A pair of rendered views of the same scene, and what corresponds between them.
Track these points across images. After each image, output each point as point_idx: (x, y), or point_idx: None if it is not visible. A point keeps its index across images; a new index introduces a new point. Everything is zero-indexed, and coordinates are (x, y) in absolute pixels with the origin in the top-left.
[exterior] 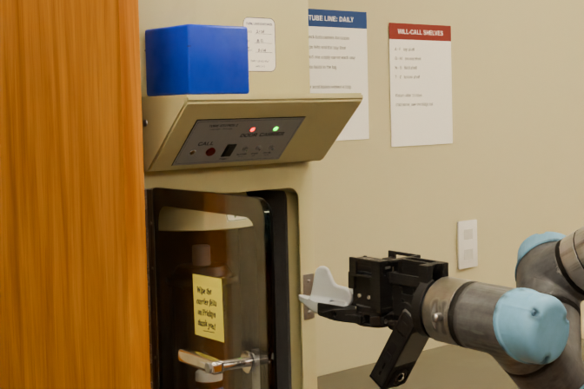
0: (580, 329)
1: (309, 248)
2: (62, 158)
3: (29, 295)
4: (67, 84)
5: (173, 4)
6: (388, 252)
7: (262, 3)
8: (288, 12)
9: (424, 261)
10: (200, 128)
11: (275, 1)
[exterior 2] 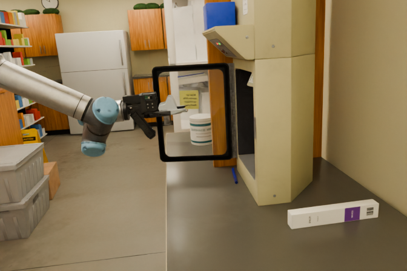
0: (85, 130)
1: (255, 104)
2: None
3: None
4: None
5: None
6: (154, 94)
7: None
8: None
9: (132, 96)
10: (212, 43)
11: None
